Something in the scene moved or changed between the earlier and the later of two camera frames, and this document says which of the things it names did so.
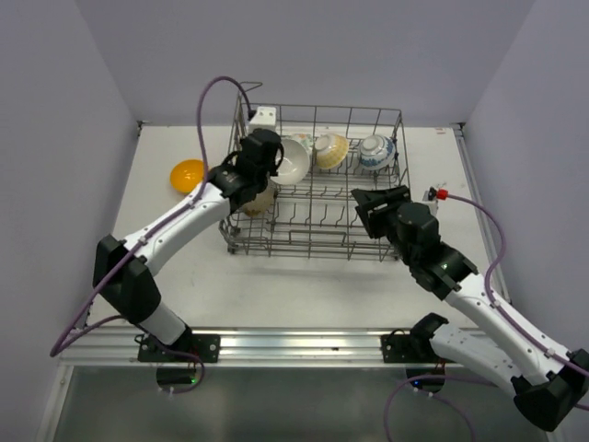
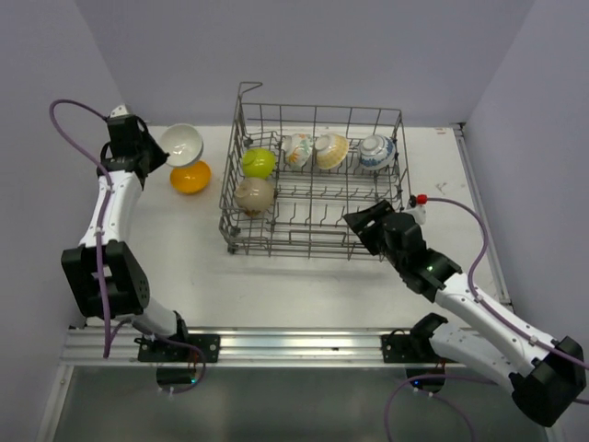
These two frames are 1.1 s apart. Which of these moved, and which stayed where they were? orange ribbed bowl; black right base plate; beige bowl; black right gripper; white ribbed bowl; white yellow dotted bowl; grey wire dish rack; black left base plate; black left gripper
Moved: black right gripper; white ribbed bowl; black left gripper
Stayed: beige bowl; white yellow dotted bowl; black left base plate; grey wire dish rack; black right base plate; orange ribbed bowl
